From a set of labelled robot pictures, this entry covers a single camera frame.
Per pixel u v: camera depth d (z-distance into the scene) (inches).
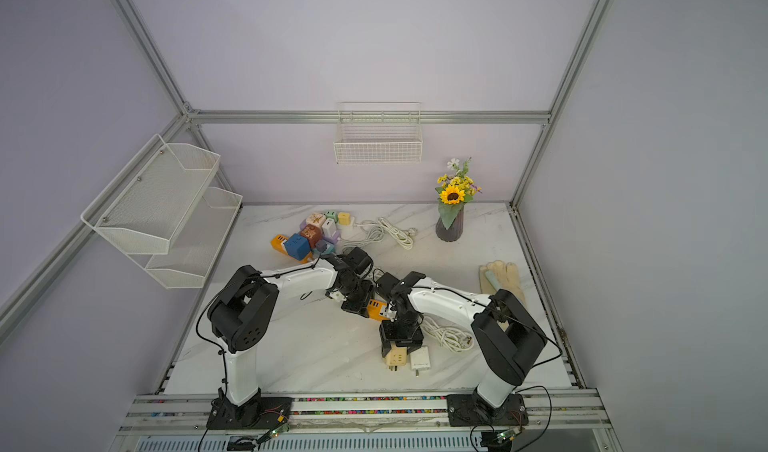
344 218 42.4
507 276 38.9
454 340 32.2
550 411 28.8
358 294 32.2
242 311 19.9
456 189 35.2
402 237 42.3
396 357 30.0
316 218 41.0
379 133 36.9
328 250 40.8
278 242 41.4
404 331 28.3
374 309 34.8
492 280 37.6
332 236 42.2
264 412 28.7
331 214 42.3
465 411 28.9
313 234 39.6
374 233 42.7
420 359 31.4
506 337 17.7
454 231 41.5
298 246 38.6
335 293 34.7
